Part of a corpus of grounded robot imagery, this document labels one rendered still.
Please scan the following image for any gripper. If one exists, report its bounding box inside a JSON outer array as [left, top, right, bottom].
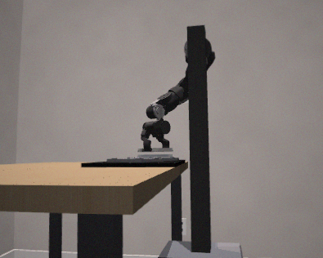
[[141, 107, 171, 152]]

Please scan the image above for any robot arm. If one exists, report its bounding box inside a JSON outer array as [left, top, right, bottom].
[[146, 38, 215, 120]]

